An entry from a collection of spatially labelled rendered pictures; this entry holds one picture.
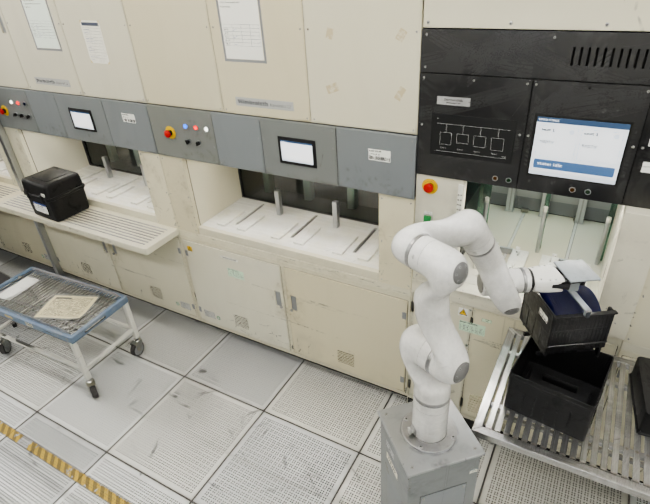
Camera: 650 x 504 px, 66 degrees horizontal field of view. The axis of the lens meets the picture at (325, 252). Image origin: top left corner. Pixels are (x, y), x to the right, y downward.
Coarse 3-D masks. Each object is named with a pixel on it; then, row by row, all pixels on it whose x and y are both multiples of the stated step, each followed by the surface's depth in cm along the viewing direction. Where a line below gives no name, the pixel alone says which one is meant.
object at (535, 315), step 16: (576, 272) 163; (592, 272) 162; (576, 288) 166; (528, 304) 178; (544, 304) 166; (528, 320) 179; (544, 320) 167; (560, 320) 161; (576, 320) 162; (592, 320) 162; (608, 320) 163; (544, 336) 168; (560, 336) 165; (576, 336) 165; (592, 336) 166; (544, 352) 169; (560, 352) 176
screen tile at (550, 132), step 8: (544, 128) 172; (552, 128) 171; (560, 128) 170; (568, 128) 169; (544, 136) 174; (552, 136) 172; (560, 136) 171; (568, 136) 170; (576, 136) 169; (544, 144) 175; (568, 144) 171; (536, 152) 178; (544, 152) 176; (552, 152) 175; (560, 152) 174; (568, 152) 172
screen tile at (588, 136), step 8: (584, 136) 167; (592, 136) 166; (600, 136) 165; (608, 136) 164; (608, 144) 165; (616, 144) 164; (584, 152) 170; (592, 152) 169; (600, 152) 167; (608, 152) 166; (616, 152) 165; (584, 160) 171; (592, 160) 170; (600, 160) 169; (608, 160) 167; (616, 160) 166
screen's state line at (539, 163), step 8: (536, 160) 179; (544, 160) 178; (544, 168) 179; (552, 168) 178; (560, 168) 176; (568, 168) 175; (576, 168) 174; (584, 168) 172; (592, 168) 171; (600, 168) 170; (608, 168) 169; (608, 176) 170
